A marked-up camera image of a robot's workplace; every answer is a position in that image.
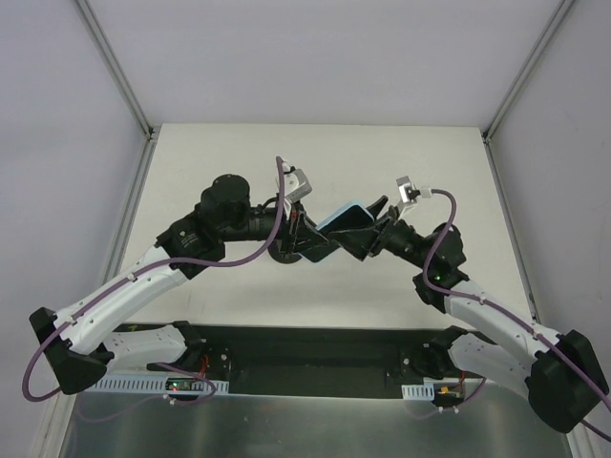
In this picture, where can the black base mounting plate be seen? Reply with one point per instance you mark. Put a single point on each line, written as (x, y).
(319, 362)

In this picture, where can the left aluminium frame post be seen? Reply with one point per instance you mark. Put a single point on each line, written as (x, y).
(114, 68)

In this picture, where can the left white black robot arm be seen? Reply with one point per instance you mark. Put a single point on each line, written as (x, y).
(80, 342)

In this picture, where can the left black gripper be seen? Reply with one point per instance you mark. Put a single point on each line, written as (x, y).
(294, 229)

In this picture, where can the black phone stand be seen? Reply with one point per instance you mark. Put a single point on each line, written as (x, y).
(283, 258)

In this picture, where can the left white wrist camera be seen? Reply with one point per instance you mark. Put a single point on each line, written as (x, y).
(296, 185)

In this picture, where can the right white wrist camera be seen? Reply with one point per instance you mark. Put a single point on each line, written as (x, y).
(409, 195)

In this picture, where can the white slotted cable duct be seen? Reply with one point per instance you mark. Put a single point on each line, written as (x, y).
(147, 384)
(424, 392)

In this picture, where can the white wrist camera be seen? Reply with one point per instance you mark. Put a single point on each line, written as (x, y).
(409, 195)
(296, 185)

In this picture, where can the aluminium frame post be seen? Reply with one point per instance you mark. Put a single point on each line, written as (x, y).
(534, 57)
(114, 68)

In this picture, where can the right aluminium frame post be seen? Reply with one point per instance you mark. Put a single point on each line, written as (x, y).
(534, 57)

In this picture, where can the left white slotted cable duct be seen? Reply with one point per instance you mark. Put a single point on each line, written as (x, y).
(147, 384)

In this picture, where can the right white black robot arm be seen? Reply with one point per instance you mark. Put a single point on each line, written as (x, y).
(558, 374)

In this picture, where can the phone with light blue case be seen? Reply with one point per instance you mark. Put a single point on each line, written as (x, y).
(352, 215)

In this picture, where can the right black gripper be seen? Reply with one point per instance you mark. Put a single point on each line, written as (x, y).
(383, 234)

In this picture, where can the right white slotted cable duct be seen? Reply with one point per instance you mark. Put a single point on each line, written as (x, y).
(424, 392)

